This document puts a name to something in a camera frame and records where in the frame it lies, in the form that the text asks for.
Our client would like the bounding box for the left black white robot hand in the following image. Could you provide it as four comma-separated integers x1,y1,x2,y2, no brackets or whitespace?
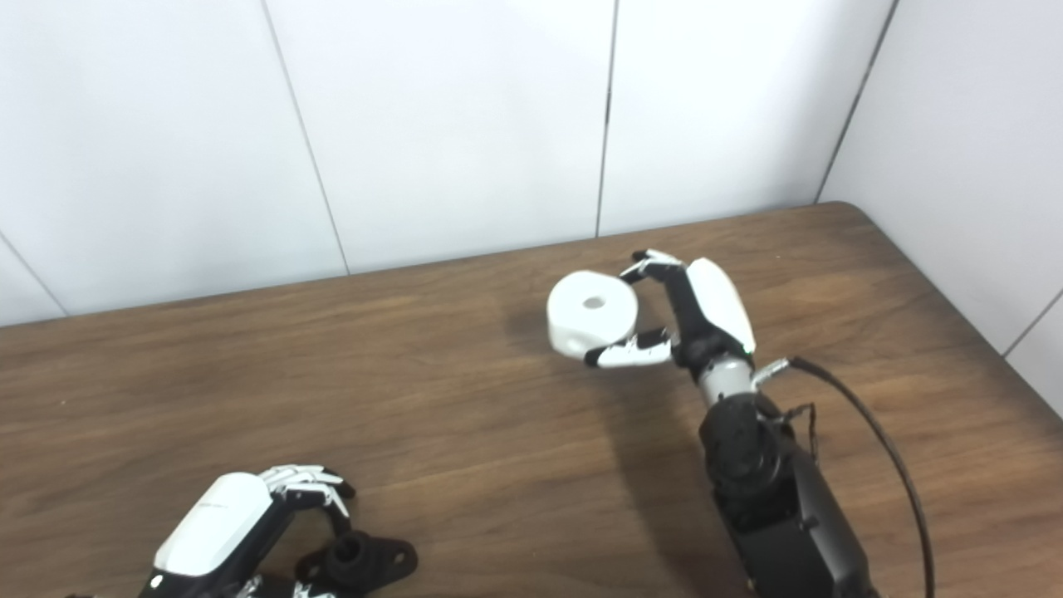
137,465,356,598

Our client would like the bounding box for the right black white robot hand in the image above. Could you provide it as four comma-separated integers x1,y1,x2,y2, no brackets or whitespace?
584,249,757,370

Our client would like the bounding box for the round white plastic piece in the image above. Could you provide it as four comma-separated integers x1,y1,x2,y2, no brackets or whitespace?
546,271,639,360

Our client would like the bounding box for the black flanged holder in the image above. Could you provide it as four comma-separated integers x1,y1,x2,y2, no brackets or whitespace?
296,532,419,596

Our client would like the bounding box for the thin black wire on arm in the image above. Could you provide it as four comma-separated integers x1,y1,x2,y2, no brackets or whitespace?
776,403,819,466

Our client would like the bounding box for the black cable at right wrist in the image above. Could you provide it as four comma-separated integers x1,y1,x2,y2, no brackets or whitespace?
752,355,937,598

